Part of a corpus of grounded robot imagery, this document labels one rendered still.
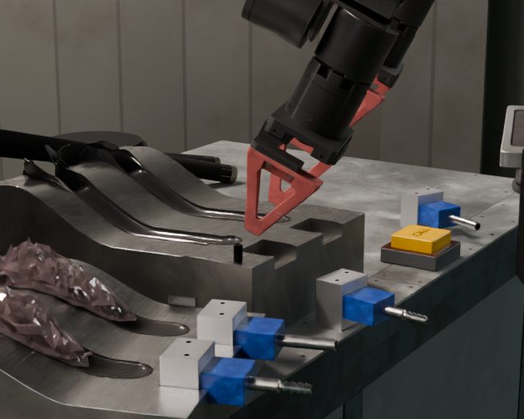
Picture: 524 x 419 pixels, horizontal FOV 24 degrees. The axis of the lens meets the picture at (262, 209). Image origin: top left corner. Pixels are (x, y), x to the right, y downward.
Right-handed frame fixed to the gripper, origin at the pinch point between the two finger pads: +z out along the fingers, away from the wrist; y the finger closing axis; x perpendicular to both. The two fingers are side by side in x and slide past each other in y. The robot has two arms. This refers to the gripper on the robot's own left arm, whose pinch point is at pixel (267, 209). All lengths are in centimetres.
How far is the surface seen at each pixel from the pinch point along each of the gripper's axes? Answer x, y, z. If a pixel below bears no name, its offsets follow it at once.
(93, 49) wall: -94, -273, 75
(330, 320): 10.4, -23.1, 15.7
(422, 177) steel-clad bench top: 14, -97, 15
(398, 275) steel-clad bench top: 15.6, -43.5, 14.1
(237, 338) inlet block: 3.1, -2.4, 13.7
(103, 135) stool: -69, -228, 83
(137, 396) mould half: -1.5, 11.4, 16.7
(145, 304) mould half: -7.2, -10.1, 19.0
